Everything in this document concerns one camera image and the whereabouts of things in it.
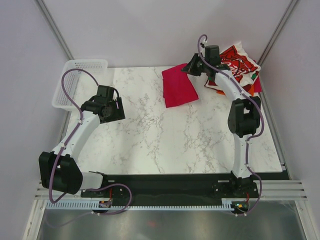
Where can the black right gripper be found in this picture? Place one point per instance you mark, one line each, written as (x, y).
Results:
(190, 68)

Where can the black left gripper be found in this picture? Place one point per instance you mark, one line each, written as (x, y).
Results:
(119, 114)

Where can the crimson red t shirt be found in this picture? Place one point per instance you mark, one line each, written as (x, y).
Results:
(177, 88)

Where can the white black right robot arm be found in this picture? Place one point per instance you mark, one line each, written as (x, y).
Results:
(245, 115)

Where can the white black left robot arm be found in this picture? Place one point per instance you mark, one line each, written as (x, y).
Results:
(59, 170)

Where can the dark red folded shirt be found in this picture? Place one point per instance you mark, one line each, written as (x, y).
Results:
(211, 85)

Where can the white plastic basket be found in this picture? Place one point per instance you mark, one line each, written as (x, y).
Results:
(75, 81)

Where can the red white printed shirt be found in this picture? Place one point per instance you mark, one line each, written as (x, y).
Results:
(238, 60)

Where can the green folded shirt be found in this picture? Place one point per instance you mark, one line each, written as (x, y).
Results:
(243, 79)

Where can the orange folded shirt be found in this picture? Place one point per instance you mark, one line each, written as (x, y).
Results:
(249, 88)

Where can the magenta folded shirt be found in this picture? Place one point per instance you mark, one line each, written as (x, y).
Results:
(257, 88)

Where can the right aluminium frame post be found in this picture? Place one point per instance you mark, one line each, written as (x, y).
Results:
(278, 30)

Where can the aluminium frame post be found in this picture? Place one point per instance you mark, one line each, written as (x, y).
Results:
(278, 30)
(44, 10)

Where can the left aluminium frame post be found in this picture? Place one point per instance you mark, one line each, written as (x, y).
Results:
(44, 10)

